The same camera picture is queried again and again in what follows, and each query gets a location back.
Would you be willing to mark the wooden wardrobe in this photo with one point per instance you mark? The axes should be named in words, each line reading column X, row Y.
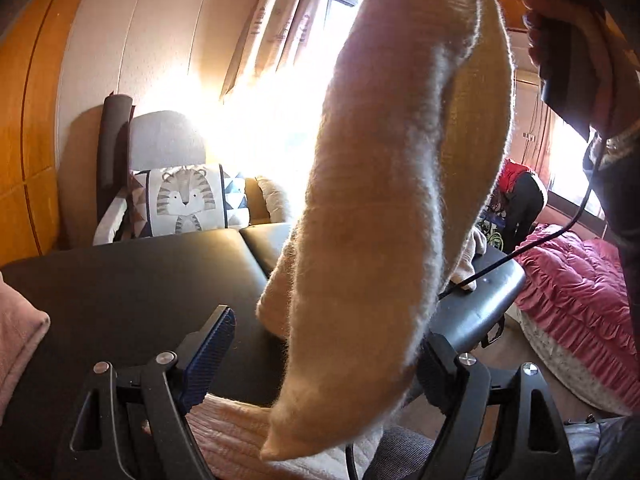
column 30, row 135

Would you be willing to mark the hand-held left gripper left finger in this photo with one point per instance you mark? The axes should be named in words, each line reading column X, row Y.
column 210, row 355

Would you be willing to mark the cream knitted sweater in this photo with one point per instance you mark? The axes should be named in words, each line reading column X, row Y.
column 380, row 185

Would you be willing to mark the pink ruffled bedspread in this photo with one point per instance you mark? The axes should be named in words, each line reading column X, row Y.
column 575, row 300

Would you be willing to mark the pink folded cloth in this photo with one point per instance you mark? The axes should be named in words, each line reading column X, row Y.
column 17, row 330

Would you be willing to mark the deer print cushion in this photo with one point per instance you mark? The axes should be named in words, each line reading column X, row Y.
column 275, row 200

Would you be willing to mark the beige patterned curtain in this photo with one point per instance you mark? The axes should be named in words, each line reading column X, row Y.
column 285, row 20

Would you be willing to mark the beige crumpled garment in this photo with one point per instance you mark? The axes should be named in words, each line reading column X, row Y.
column 472, row 255

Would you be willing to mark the tiger print cushion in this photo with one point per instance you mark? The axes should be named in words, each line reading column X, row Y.
column 182, row 200

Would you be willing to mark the grey upholstered chair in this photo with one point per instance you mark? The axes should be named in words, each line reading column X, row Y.
column 165, row 140

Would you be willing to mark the small window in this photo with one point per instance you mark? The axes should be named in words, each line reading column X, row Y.
column 570, row 165

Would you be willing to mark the person's right hand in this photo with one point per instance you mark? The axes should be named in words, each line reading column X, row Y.
column 612, row 75

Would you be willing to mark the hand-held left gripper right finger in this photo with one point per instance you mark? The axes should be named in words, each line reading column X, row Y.
column 434, row 377

